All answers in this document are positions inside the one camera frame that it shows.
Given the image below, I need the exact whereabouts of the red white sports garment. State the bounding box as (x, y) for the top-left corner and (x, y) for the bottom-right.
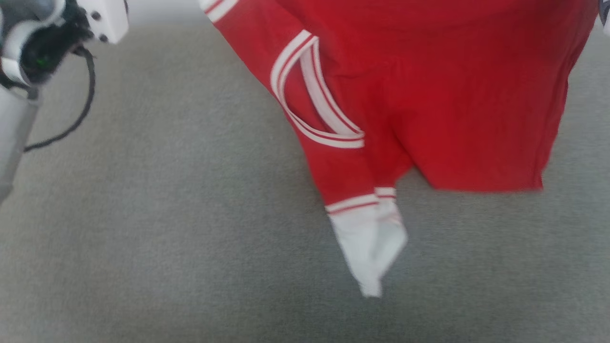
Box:
(198, 0), (600, 298)

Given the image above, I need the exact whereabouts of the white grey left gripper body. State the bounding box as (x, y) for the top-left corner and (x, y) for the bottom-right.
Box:
(0, 0), (129, 87)

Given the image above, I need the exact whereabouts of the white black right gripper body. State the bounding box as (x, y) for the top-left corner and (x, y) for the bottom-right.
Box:
(598, 0), (610, 36)

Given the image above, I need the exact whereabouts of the thin black cable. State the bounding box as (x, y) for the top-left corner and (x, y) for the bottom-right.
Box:
(24, 45), (96, 153)

